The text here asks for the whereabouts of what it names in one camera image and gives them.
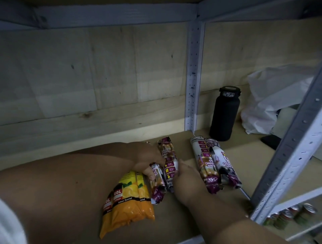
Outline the person's right hand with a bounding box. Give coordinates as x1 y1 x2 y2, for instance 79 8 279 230
172 159 210 207

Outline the person's left hand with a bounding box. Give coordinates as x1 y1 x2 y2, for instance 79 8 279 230
130 142 165 181

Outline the short purple bag roll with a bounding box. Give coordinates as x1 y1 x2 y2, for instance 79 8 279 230
149 163 167 205

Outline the purple white bag roll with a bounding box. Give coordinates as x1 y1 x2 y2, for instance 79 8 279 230
204 138 242 189
190 136 223 194
157 137 179 193

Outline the person's left forearm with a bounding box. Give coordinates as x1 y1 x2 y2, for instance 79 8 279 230
0 143 141 244

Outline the person's right forearm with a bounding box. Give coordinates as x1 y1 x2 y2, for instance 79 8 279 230
186 195 288 244

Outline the yellow bag packet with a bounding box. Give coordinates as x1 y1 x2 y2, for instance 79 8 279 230
99 191 114 239
111 171 142 227
135 172 155 222

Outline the black water bottle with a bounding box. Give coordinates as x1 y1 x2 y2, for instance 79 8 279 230
209 86 242 142

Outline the black flat object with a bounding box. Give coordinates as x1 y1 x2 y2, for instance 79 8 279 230
260 135 282 151

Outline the perforated metal shelf upright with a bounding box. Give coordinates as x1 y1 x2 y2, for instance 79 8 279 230
184 20 206 134

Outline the grey perforated shelf upright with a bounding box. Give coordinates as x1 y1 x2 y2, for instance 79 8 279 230
250 62 322 225

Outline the white metal shelf beam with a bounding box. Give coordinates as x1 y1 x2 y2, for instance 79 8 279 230
270 187 322 215

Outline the white plastic bag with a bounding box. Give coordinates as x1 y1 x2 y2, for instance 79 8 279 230
240 64 315 135

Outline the white sleeve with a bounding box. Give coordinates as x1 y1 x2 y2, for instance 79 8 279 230
0 198 28 244

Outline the grey metal shelf beam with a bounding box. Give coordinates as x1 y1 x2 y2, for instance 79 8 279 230
0 0 322 31

